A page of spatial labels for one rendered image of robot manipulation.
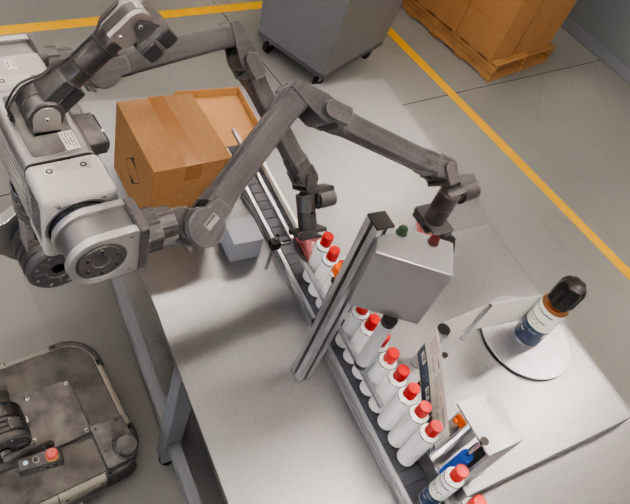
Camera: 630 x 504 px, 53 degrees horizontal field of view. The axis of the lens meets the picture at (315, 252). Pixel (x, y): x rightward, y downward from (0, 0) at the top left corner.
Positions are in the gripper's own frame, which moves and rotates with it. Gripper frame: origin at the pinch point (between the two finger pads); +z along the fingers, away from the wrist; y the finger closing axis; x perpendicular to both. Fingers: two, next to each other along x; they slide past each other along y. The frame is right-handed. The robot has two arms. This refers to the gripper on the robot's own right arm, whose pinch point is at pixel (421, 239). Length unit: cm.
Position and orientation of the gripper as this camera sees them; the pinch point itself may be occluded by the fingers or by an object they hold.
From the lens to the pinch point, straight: 177.0
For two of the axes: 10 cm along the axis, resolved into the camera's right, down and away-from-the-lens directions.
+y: -4.5, -7.6, 4.6
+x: -8.6, 2.3, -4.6
